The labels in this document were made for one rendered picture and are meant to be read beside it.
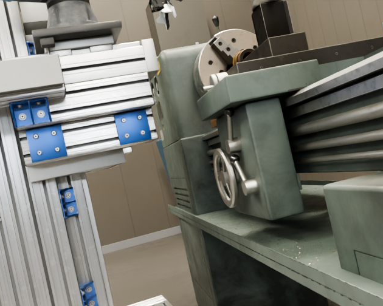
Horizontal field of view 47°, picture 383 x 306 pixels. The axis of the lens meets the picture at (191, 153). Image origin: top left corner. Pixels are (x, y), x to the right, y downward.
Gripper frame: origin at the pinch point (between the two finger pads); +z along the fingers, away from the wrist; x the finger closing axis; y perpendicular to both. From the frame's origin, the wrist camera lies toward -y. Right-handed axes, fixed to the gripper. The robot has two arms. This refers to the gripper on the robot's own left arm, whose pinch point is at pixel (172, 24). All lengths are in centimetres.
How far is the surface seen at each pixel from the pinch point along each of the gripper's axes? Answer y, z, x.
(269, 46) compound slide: 14, 41, 99
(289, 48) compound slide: 10, 43, 100
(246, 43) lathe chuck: -12.5, 25.7, 39.0
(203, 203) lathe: 19, 82, 21
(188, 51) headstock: 4.8, 19.0, 20.9
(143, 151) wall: -26, 44, -286
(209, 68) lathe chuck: 5.1, 31.3, 37.1
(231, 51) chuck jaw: -3, 28, 44
